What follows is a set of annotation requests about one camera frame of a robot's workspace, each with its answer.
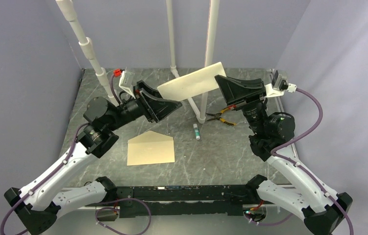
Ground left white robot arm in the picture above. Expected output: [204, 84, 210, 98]
[4, 81, 182, 235]

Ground tan paper envelope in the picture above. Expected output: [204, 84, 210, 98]
[127, 131, 175, 166]

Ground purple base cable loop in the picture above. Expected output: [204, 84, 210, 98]
[95, 198, 152, 235]

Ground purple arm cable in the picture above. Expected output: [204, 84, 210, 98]
[270, 88, 355, 235]
[0, 72, 123, 235]

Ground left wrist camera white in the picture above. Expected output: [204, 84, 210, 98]
[119, 69, 135, 98]

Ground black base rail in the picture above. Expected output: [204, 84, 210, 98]
[92, 185, 269, 218]

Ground white PVC pipe frame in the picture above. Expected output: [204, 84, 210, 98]
[55, 0, 220, 124]

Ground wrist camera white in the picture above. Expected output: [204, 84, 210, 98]
[119, 69, 135, 98]
[265, 70, 297, 98]

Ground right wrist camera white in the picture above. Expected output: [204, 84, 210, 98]
[265, 70, 297, 98]

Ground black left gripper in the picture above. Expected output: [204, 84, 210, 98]
[106, 80, 182, 131]

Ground yellow handled pliers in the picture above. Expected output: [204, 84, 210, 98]
[206, 105, 237, 126]

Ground white letter paper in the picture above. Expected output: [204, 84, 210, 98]
[157, 62, 226, 101]

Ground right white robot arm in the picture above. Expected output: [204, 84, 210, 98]
[215, 72, 354, 235]

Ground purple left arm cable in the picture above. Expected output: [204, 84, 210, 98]
[0, 72, 123, 235]

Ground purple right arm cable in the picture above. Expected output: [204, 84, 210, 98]
[270, 88, 355, 235]

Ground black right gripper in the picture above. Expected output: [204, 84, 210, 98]
[215, 74, 267, 135]

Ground white green glue stick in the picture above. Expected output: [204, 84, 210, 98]
[193, 123, 201, 140]

